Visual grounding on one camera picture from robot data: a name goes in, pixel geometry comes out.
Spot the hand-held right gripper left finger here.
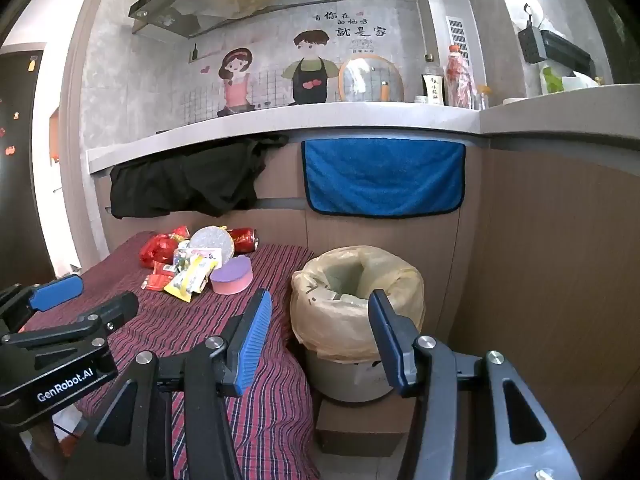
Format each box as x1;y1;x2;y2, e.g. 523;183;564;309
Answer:
62;287;274;480

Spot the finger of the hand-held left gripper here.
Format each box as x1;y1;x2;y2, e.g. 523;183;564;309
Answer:
0;291;140;361
0;273;85;334

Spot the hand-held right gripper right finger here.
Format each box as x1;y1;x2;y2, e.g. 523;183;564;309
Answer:
367;289;583;480

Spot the grey trash bin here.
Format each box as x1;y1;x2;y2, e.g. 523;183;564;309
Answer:
301;342;398;404

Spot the red orange snack packet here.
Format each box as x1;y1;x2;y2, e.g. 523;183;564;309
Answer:
141;262;177;292

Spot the yellowish plastic bin liner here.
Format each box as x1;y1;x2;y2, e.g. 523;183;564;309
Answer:
290;245;426;364

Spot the purple sponge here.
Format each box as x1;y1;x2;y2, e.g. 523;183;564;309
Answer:
209;255;254;295

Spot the red plastic bag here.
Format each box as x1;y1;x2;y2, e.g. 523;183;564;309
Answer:
138;233;182;269

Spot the yellow snack packet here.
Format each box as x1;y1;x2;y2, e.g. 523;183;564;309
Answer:
163;255;220;304

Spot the white blue wrapper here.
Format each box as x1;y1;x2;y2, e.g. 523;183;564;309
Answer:
172;247;223;274

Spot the red drink can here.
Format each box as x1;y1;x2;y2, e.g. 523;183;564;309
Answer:
226;228;259;254

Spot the red plaid cloth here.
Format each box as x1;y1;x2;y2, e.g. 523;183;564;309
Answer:
20;232;321;480

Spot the brown cardboard box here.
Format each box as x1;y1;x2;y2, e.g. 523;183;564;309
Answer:
314;394;414;459

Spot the dark refrigerator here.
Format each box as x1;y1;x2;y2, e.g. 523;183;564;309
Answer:
0;42;49;287

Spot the black cloth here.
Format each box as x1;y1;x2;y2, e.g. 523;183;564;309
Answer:
108;134;290;219

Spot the blue towel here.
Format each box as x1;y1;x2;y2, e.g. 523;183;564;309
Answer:
301;137;467;219

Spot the dark sauce bottle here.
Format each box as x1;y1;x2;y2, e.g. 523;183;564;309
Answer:
421;53;447;107

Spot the red-wrapped plastic bottle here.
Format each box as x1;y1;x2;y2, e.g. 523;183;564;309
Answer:
443;43;479;110

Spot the green white plastic bag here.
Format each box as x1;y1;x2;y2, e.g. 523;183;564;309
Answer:
538;64;602;96

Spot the white vent grille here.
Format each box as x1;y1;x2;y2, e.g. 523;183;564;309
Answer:
445;16;471;64

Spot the black knife rack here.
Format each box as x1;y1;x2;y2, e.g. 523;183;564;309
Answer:
517;3;594;77

